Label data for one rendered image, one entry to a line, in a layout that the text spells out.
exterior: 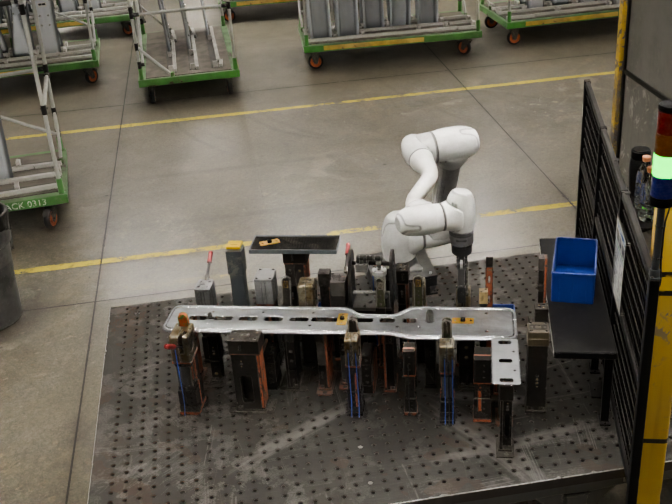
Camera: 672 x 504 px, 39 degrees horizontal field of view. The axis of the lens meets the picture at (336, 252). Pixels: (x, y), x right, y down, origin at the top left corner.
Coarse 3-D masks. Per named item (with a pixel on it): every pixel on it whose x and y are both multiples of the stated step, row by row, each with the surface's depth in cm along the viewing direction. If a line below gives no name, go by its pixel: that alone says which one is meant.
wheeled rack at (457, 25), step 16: (304, 0) 984; (464, 0) 1077; (304, 16) 992; (448, 16) 1064; (464, 16) 1065; (304, 32) 1037; (336, 32) 1036; (368, 32) 1037; (384, 32) 1020; (400, 32) 1019; (416, 32) 1021; (432, 32) 1021; (448, 32) 1019; (464, 32) 1015; (480, 32) 1016; (304, 48) 1005; (320, 48) 1007; (336, 48) 1008; (352, 48) 1010; (464, 48) 1033; (320, 64) 1023
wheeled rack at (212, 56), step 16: (128, 0) 898; (144, 32) 1094; (160, 32) 1095; (176, 32) 1091; (192, 32) 1072; (224, 32) 1079; (144, 48) 1039; (160, 48) 1033; (176, 48) 1028; (192, 48) 1022; (208, 48) 1017; (224, 48) 1016; (144, 64) 929; (160, 64) 930; (176, 64) 973; (192, 64) 949; (208, 64) 965; (224, 64) 962; (144, 80) 933; (160, 80) 935; (176, 80) 938; (192, 80) 941
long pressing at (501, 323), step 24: (192, 312) 385; (216, 312) 384; (240, 312) 383; (264, 312) 382; (288, 312) 381; (312, 312) 380; (336, 312) 378; (408, 312) 375; (456, 312) 373; (480, 312) 372; (504, 312) 370; (408, 336) 360; (432, 336) 359; (456, 336) 358; (480, 336) 357; (504, 336) 355
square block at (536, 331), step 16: (528, 336) 347; (544, 336) 346; (528, 352) 350; (544, 352) 349; (528, 368) 353; (544, 368) 352; (528, 384) 357; (544, 384) 356; (528, 400) 360; (544, 400) 359
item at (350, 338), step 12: (348, 336) 354; (348, 348) 353; (360, 348) 360; (348, 360) 355; (360, 360) 360; (348, 372) 359; (360, 372) 363; (348, 384) 362; (360, 384) 364; (348, 396) 364; (360, 396) 363; (348, 408) 366; (360, 408) 366
